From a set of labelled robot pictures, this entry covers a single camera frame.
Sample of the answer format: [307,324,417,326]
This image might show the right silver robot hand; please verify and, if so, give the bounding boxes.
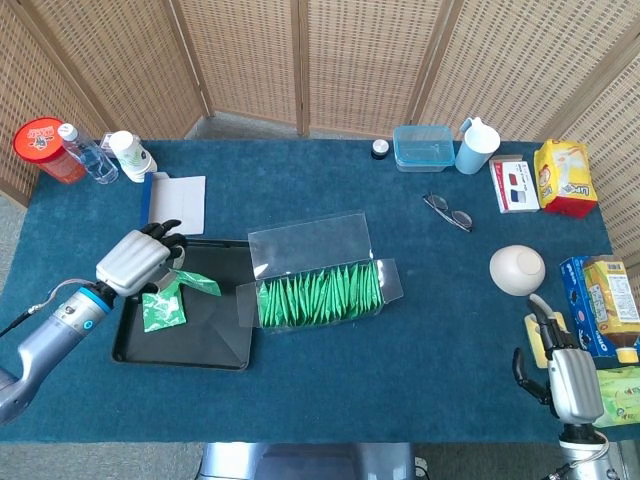
[512,293,606,426]

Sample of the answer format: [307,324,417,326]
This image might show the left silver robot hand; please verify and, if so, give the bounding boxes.
[94,219,189,297]

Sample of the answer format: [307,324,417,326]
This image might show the green tea bag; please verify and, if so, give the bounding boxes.
[141,289,188,332]
[172,269,222,297]

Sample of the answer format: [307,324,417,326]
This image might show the clear plastic packet box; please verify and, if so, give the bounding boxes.
[235,212,404,330]

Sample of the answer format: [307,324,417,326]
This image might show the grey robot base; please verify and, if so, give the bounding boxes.
[199,442,416,480]

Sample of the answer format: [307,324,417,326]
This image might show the blue and white cardboard box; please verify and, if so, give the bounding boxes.
[140,172,207,236]

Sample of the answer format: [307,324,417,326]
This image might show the blue cookie box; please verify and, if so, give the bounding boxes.
[558,256,631,359]

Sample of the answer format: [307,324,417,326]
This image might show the green tea packets row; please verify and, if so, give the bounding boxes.
[257,262,386,329]

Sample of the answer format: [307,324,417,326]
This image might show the white box with glasses print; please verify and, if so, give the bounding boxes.
[488,154,541,215]

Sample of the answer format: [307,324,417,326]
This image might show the yellow snack bag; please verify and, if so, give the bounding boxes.
[533,138,599,220]

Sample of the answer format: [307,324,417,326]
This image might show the light green package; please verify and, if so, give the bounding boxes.
[592,366,640,429]

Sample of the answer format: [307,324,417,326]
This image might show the yellow sponge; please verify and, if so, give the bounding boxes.
[523,312,571,371]

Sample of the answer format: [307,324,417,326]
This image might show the stack of white paper cups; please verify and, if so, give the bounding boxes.
[108,130,158,184]

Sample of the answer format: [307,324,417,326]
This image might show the black plastic tray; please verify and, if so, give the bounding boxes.
[111,238,256,371]

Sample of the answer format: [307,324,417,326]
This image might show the clear drinking glass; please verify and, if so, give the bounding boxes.
[57,123,120,185]

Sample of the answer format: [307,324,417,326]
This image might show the beige bowl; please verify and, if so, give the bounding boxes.
[488,243,547,295]

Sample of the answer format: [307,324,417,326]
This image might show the red lidded snack tub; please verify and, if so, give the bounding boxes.
[12,117,87,185]

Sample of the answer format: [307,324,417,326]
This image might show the light blue plastic pitcher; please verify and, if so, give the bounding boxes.
[454,116,501,176]

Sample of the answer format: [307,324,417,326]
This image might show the clear blue-rimmed food container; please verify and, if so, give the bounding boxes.
[392,124,456,174]

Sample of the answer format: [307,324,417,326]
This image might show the wicker folding screen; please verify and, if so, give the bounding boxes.
[0,0,640,274]

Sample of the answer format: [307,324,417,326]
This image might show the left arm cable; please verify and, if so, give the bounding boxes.
[0,278,97,337]

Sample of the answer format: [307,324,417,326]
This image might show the black frame eyeglasses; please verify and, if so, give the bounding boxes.
[422,193,474,234]

